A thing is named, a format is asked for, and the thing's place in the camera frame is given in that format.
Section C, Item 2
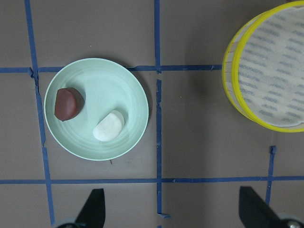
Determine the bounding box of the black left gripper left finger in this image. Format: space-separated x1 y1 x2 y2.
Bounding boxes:
75 189 105 228

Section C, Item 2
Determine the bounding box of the light green plate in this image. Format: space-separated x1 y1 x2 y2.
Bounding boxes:
44 58 149 161

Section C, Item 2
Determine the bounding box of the yellow steamer basket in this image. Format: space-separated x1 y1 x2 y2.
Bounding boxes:
222 0 304 133

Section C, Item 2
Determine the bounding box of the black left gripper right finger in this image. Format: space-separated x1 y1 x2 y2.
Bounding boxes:
238 186 281 228

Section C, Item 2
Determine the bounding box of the white bun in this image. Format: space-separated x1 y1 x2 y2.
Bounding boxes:
93 110 125 142

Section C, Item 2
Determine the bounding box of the brown bun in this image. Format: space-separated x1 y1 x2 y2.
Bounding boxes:
54 87 85 122

